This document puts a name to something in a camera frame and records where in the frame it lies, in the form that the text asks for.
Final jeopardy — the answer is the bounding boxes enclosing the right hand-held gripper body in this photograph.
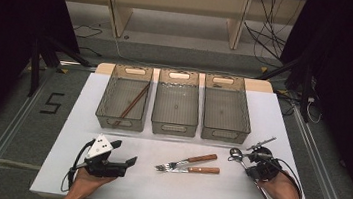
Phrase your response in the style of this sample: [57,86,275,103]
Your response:
[243,133,287,185]

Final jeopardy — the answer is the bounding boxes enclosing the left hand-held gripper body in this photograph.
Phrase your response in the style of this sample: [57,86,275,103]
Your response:
[78,131,131,181]

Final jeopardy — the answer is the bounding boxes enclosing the brown wooden chopstick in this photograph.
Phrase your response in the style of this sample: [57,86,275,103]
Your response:
[114,79,150,129]
[112,82,151,132]

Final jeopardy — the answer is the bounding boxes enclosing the grey translucent plastic bin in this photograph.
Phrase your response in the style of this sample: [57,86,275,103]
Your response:
[149,67,205,139]
[93,61,155,134]
[198,73,257,146]

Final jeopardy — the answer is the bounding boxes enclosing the wooden handled metal fork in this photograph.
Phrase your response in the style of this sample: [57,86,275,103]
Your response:
[154,160,221,180]
[154,147,219,178]

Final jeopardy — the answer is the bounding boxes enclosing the person's left hand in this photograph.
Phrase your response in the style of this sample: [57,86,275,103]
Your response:
[67,167,117,199]

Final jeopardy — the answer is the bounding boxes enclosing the person's right hand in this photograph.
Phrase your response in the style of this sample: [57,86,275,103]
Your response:
[255,170,309,199]

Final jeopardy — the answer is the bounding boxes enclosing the black metal stand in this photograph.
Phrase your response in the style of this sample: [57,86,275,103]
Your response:
[252,51,318,125]
[24,33,96,104]

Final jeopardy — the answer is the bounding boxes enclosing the light wooden desk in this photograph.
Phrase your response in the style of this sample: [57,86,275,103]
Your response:
[51,0,308,59]

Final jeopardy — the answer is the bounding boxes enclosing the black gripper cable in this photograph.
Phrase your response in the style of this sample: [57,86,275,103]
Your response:
[59,135,94,196]
[267,156,311,199]

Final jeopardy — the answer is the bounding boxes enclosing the aluminium floor rail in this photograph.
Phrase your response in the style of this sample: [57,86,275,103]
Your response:
[0,61,55,199]
[281,105,353,199]

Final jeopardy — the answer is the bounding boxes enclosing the white cable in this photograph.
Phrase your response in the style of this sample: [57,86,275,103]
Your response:
[304,96,325,126]

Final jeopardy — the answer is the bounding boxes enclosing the black floor cable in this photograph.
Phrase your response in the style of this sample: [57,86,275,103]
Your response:
[72,22,104,42]

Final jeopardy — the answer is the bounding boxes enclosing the black hanging cables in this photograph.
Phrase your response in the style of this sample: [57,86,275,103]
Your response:
[239,0,294,70]

